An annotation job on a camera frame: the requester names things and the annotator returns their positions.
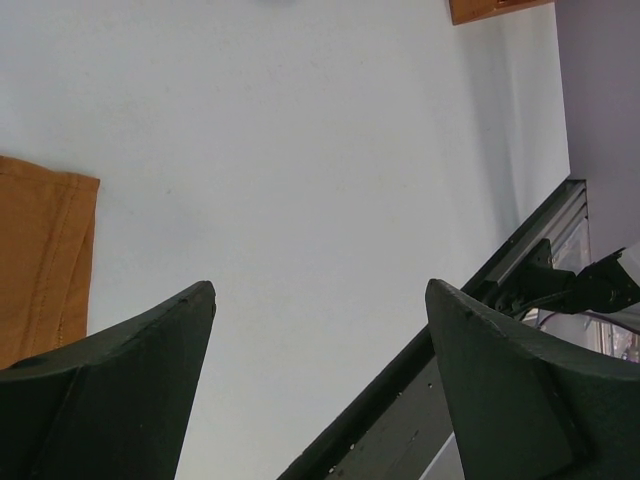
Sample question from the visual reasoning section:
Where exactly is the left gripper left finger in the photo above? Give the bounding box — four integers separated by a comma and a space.
1, 281, 216, 479

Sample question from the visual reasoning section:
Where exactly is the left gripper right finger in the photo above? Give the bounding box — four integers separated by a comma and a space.
425, 279, 639, 479

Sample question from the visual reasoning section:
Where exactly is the brown boxer underwear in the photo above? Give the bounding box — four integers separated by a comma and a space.
1, 157, 100, 367

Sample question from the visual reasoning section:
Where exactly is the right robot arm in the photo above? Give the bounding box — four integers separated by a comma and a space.
483, 238, 639, 318

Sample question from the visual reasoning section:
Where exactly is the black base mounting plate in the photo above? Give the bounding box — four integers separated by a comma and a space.
281, 180, 587, 480

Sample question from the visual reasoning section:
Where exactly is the wooden compartment tray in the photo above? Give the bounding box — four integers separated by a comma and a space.
449, 0, 553, 25

